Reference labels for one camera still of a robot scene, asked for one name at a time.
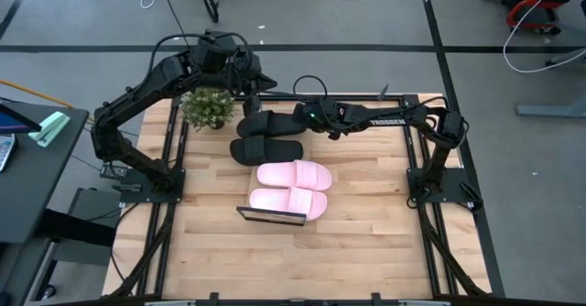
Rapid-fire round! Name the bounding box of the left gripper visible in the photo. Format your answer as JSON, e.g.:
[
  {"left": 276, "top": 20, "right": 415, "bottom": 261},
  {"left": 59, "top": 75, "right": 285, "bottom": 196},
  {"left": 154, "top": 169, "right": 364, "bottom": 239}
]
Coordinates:
[{"left": 228, "top": 51, "right": 278, "bottom": 117}]

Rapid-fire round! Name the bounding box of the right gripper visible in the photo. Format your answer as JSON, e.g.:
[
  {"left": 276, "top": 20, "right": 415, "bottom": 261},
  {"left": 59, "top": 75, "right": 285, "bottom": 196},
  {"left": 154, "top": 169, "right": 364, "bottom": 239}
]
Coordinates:
[{"left": 273, "top": 98, "right": 343, "bottom": 141}]

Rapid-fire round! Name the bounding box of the black slide sandal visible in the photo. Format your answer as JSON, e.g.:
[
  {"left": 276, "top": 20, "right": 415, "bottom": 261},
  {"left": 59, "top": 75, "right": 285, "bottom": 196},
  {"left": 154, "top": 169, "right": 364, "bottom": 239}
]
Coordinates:
[
  {"left": 236, "top": 110, "right": 309, "bottom": 138},
  {"left": 229, "top": 135, "right": 305, "bottom": 167}
]

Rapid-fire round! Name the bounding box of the pink slide sandal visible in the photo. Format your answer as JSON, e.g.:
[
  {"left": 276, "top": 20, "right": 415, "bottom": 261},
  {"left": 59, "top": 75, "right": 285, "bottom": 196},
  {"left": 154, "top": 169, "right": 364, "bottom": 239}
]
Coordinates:
[
  {"left": 248, "top": 185, "right": 329, "bottom": 222},
  {"left": 255, "top": 158, "right": 333, "bottom": 191}
]

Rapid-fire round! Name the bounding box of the green potted plant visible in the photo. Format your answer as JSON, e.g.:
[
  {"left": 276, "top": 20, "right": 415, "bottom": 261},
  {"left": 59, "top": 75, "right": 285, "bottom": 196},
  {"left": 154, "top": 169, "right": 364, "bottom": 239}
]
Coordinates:
[{"left": 179, "top": 85, "right": 237, "bottom": 132}]

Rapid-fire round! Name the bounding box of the mint green stapler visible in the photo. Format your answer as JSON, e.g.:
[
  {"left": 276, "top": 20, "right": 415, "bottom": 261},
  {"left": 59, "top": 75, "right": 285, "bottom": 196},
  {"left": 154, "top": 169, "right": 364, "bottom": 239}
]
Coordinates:
[{"left": 27, "top": 111, "right": 71, "bottom": 148}]

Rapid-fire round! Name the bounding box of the black side desk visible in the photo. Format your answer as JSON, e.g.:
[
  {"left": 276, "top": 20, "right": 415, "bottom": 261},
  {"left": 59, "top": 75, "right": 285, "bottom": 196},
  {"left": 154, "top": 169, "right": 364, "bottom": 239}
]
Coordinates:
[{"left": 0, "top": 95, "right": 92, "bottom": 306}]

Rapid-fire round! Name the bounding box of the tablet with blue screen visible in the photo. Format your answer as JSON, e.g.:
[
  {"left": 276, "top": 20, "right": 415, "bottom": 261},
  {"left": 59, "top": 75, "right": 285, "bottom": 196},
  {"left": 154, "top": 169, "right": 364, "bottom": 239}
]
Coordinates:
[{"left": 0, "top": 103, "right": 43, "bottom": 134}]

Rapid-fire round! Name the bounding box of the small white handheld device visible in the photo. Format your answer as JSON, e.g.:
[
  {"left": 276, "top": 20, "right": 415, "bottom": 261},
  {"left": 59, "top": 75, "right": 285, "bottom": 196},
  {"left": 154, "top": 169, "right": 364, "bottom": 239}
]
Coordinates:
[{"left": 0, "top": 133, "right": 17, "bottom": 173}]

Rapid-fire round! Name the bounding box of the grey desk foot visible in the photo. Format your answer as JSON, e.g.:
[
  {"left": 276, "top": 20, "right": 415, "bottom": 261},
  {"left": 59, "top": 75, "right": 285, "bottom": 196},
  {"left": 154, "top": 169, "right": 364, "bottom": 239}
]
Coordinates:
[{"left": 515, "top": 47, "right": 586, "bottom": 119}]

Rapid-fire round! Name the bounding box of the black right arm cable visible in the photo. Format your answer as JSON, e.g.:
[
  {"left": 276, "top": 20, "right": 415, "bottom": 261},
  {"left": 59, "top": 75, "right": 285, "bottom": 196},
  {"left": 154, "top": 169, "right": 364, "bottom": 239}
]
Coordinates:
[{"left": 292, "top": 74, "right": 329, "bottom": 105}]

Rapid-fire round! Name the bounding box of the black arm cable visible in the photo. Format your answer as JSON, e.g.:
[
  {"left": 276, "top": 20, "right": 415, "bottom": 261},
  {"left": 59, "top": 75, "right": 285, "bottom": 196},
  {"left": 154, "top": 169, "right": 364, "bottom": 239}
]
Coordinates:
[
  {"left": 148, "top": 30, "right": 253, "bottom": 82},
  {"left": 292, "top": 74, "right": 329, "bottom": 105}
]

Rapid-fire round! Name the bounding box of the black strap loop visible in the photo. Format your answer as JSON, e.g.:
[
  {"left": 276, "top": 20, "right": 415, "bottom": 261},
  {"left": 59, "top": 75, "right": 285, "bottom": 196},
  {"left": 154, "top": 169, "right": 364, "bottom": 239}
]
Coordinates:
[{"left": 200, "top": 0, "right": 221, "bottom": 24}]

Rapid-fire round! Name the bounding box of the wooden shelf with black frame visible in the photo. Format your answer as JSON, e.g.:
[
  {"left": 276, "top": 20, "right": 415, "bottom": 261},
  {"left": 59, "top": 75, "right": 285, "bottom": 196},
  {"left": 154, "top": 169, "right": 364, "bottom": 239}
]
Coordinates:
[{"left": 235, "top": 134, "right": 317, "bottom": 227}]

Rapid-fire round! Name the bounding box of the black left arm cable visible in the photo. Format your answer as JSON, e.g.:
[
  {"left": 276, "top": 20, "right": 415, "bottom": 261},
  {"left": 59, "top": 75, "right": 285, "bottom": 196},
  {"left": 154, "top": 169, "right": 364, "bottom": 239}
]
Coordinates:
[{"left": 148, "top": 30, "right": 253, "bottom": 82}]

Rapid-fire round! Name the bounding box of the thin black floor cable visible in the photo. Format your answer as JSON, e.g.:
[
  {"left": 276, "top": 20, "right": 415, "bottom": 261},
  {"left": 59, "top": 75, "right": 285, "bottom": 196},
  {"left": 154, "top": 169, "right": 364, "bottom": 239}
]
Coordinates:
[{"left": 157, "top": 0, "right": 190, "bottom": 37}]

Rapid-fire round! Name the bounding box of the black aluminium table frame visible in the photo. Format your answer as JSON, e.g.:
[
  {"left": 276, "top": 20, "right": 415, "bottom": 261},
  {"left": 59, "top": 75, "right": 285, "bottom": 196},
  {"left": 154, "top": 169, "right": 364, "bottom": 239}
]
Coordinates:
[{"left": 109, "top": 93, "right": 507, "bottom": 306}]

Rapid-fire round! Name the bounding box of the yellow floor cable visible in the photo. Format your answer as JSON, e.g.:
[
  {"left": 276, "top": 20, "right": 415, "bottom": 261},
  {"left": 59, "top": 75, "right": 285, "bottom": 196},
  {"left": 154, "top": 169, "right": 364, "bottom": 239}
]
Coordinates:
[{"left": 0, "top": 79, "right": 100, "bottom": 126}]

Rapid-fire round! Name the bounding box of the long white floor cable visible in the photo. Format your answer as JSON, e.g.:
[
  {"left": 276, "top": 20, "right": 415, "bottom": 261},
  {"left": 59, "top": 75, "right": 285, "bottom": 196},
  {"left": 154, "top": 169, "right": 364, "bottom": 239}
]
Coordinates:
[{"left": 502, "top": 0, "right": 586, "bottom": 74}]

